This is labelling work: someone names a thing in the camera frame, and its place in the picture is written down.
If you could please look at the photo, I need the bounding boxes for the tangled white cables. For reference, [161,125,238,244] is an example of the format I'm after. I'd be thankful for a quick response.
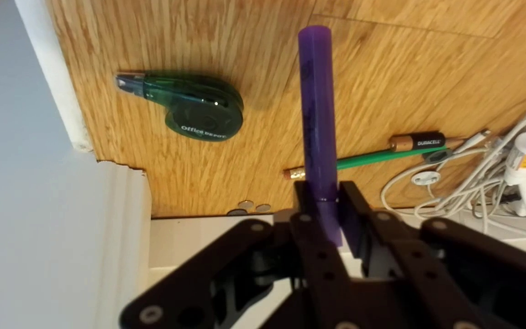
[378,94,526,234]

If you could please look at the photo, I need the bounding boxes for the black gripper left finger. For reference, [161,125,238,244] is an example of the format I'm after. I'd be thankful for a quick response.
[119,183,349,329]

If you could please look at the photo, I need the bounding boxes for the green tape dispenser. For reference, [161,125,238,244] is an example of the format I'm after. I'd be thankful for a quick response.
[115,72,243,143]

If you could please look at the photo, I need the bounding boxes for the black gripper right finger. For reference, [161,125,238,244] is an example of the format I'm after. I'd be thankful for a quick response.
[338,181,526,329]

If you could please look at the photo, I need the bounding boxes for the green pencil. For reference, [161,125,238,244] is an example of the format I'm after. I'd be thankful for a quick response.
[283,147,449,181]

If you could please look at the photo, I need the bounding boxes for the copper black AA battery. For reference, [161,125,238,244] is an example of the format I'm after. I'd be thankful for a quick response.
[389,132,457,152]

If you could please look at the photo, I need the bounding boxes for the purple marker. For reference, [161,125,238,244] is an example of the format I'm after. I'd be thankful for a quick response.
[298,26,342,247]

